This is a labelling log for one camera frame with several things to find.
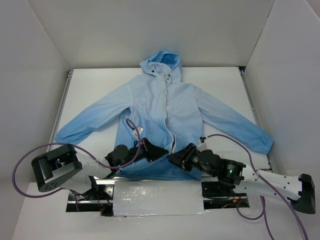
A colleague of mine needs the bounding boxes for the light blue hooded jacket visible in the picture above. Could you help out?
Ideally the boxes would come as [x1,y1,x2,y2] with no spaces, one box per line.
[54,50,275,181]

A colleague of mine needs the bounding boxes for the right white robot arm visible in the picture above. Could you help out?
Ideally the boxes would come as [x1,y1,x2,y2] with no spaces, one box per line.
[167,143,316,215]

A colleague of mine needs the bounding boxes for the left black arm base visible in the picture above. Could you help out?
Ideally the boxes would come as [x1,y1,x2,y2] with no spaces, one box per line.
[65,179,115,217]

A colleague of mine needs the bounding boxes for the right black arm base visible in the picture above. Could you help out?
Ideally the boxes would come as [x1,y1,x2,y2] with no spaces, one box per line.
[201,181,249,210]

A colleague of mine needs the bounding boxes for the silver foil-covered panel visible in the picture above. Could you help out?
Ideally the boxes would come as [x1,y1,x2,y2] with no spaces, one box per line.
[113,180,206,217]

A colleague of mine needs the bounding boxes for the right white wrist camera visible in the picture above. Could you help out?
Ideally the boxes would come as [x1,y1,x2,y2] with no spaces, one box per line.
[197,136,208,152]

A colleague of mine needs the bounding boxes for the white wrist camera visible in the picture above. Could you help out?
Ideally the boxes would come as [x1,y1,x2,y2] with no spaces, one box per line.
[132,125,144,139]
[197,136,208,152]

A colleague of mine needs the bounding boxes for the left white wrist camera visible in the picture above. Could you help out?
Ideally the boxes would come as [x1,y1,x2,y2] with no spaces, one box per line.
[132,125,144,139]

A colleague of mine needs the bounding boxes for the front aluminium table rail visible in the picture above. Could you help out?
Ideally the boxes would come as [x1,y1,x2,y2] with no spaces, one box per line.
[94,173,218,182]

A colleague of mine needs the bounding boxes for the aluminium table rail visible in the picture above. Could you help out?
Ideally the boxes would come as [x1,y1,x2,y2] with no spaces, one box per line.
[48,69,74,144]
[237,66,279,174]
[94,173,218,182]

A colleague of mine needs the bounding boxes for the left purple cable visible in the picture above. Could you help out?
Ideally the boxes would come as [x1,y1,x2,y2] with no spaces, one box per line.
[12,117,141,212]

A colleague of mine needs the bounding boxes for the right aluminium table rail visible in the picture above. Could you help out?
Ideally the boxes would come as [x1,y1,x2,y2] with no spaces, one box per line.
[237,66,279,174]

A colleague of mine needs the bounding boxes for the left aluminium table rail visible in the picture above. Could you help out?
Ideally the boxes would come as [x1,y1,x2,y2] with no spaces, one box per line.
[48,69,74,144]

